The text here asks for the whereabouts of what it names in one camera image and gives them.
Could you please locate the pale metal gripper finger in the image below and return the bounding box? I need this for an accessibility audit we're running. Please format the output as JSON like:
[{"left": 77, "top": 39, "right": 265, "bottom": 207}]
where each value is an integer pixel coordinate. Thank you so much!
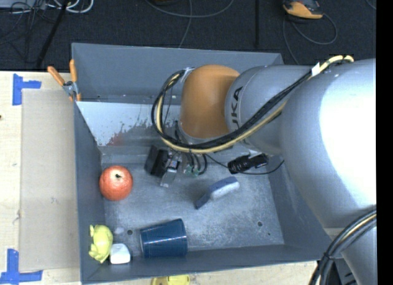
[{"left": 159, "top": 158, "right": 181, "bottom": 188}]

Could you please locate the red-orange toy apple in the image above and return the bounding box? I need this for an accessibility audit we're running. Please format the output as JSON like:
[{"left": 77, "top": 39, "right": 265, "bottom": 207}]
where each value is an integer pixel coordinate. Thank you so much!
[{"left": 98, "top": 165, "right": 134, "bottom": 202}]

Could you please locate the blue sponge with grey pad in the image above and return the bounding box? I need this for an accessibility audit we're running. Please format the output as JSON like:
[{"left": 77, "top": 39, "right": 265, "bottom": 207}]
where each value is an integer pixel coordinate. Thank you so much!
[{"left": 194, "top": 176, "right": 241, "bottom": 210}]

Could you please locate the dark blue cup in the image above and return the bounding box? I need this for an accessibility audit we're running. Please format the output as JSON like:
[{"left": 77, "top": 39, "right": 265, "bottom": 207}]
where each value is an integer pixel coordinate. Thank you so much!
[{"left": 139, "top": 218, "right": 189, "bottom": 260}]

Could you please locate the grey metal bin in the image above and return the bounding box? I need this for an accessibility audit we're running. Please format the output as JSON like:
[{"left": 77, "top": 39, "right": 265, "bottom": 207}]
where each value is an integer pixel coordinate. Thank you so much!
[{"left": 71, "top": 42, "right": 342, "bottom": 285}]

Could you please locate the small white rounded block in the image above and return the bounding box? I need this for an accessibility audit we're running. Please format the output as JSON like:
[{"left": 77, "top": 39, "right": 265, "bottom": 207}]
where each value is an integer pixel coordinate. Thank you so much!
[{"left": 109, "top": 243, "right": 132, "bottom": 265}]

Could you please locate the yellow toy animal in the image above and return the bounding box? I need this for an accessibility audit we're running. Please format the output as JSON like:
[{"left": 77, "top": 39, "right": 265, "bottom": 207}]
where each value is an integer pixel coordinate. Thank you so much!
[{"left": 88, "top": 224, "right": 114, "bottom": 264}]

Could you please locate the pale brown cardboard board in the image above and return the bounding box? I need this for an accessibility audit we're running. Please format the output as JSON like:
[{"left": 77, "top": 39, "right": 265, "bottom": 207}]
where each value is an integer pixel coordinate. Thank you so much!
[{"left": 18, "top": 88, "right": 81, "bottom": 273}]

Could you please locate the black cylinder on white bracket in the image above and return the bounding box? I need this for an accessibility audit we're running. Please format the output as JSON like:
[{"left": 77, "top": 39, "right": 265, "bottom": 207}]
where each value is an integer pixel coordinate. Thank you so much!
[{"left": 227, "top": 152, "right": 270, "bottom": 175}]

